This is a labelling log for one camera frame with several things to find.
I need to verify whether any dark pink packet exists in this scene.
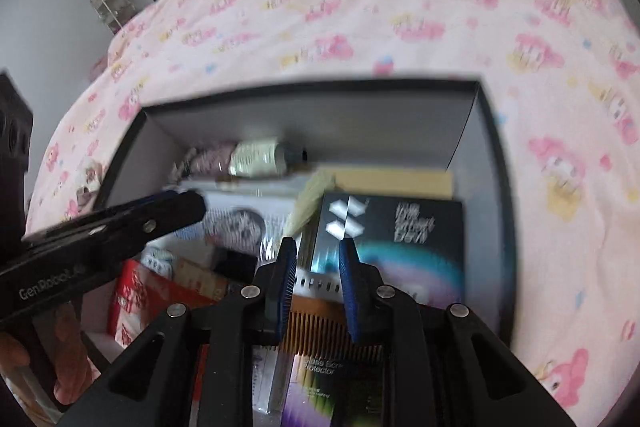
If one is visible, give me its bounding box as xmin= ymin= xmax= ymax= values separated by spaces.
xmin=172 ymin=142 xmax=236 ymax=180

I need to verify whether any black package with white marks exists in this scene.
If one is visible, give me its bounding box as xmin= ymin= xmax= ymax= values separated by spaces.
xmin=310 ymin=191 xmax=467 ymax=308

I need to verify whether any wooden comb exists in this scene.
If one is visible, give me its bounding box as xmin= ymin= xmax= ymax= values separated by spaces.
xmin=277 ymin=297 xmax=391 ymax=360

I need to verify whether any white silver packet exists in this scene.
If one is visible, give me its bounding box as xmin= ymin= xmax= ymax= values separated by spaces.
xmin=142 ymin=247 xmax=176 ymax=278

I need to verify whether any tan cardboard sheet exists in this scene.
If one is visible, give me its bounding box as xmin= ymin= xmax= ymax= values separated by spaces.
xmin=315 ymin=167 xmax=456 ymax=200

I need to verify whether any pink printed blanket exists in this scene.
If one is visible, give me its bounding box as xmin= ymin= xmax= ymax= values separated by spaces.
xmin=22 ymin=0 xmax=640 ymax=418

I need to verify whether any clear plastic packet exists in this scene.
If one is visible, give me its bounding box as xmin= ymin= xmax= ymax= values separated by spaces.
xmin=252 ymin=347 xmax=296 ymax=413

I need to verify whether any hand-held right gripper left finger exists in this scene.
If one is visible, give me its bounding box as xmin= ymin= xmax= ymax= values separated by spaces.
xmin=57 ymin=237 xmax=298 ymax=427

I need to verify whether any orange red packet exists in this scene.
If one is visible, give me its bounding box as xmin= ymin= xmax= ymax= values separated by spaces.
xmin=172 ymin=257 xmax=231 ymax=308

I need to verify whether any pale cream tube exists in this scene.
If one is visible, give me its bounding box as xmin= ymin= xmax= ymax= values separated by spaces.
xmin=227 ymin=138 xmax=311 ymax=178

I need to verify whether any white wire rack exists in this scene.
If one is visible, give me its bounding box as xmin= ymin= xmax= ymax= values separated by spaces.
xmin=90 ymin=0 xmax=136 ymax=35

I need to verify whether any red printed packet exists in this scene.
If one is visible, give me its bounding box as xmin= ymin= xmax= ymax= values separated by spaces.
xmin=107 ymin=259 xmax=176 ymax=348

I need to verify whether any person's left hand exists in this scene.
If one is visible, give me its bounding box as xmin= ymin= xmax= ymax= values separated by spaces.
xmin=0 ymin=302 xmax=98 ymax=408

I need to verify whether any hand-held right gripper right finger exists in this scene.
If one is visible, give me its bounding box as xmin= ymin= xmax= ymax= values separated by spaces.
xmin=339 ymin=237 xmax=576 ymax=427

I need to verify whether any dark cardboard box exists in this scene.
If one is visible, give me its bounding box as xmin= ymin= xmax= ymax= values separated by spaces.
xmin=80 ymin=77 xmax=518 ymax=427

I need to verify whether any black package with purple print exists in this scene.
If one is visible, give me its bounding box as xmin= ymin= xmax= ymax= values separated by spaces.
xmin=280 ymin=347 xmax=396 ymax=427

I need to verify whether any cartoon comic book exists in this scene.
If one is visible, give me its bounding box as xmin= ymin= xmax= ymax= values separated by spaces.
xmin=177 ymin=187 xmax=301 ymax=288

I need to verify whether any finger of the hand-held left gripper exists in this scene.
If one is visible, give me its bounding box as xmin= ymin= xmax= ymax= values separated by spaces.
xmin=22 ymin=189 xmax=208 ymax=258

